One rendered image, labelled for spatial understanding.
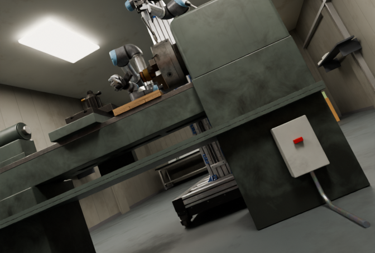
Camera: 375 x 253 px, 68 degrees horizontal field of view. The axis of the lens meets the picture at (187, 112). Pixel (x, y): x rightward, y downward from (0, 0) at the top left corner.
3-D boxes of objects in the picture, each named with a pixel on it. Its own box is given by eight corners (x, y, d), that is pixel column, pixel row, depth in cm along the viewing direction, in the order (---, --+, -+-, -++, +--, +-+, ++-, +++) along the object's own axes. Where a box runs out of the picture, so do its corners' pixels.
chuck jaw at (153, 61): (163, 61, 179) (158, 53, 167) (166, 68, 178) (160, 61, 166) (147, 68, 180) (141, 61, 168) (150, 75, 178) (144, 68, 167)
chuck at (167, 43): (190, 84, 196) (171, 43, 196) (186, 80, 165) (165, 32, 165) (185, 86, 197) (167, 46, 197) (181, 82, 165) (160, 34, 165)
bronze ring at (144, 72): (153, 67, 187) (140, 73, 188) (149, 63, 178) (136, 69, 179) (158, 80, 186) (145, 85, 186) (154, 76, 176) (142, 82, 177)
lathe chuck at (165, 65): (184, 86, 197) (167, 46, 197) (181, 82, 165) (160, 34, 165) (173, 91, 197) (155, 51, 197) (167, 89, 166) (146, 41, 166)
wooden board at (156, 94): (172, 105, 196) (170, 100, 196) (160, 95, 160) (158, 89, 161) (134, 122, 198) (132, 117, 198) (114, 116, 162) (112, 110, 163)
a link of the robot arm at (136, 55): (140, 44, 226) (161, 96, 213) (128, 49, 226) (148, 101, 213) (136, 36, 215) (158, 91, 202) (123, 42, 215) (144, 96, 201)
